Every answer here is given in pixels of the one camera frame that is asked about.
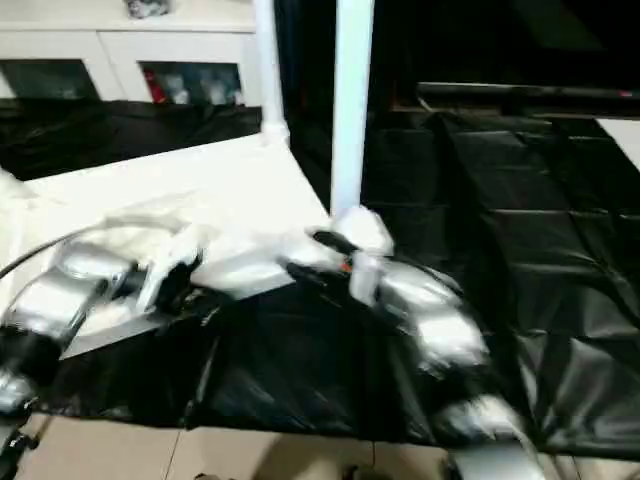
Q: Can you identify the black plastic mat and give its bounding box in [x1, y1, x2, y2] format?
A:
[0, 97, 640, 449]

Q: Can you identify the white glass-door cabinet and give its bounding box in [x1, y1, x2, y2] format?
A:
[0, 0, 267, 107]

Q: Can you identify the dark grey bundle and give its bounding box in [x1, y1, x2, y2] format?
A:
[123, 0, 175, 21]

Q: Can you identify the white board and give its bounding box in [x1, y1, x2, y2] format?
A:
[593, 116, 640, 170]

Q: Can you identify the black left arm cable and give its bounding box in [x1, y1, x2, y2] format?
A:
[0, 226, 77, 282]

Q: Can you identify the black metal rail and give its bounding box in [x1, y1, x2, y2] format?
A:
[414, 81, 640, 105]

